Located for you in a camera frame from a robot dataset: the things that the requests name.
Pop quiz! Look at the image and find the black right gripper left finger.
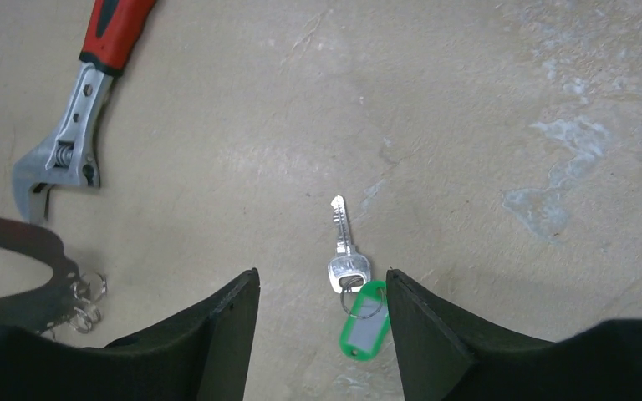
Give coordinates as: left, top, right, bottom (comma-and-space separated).
0, 269, 260, 400

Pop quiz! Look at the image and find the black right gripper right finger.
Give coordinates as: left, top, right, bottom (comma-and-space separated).
385, 269, 642, 400

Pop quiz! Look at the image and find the red handled adjustable wrench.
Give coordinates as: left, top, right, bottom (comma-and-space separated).
12, 0, 156, 225

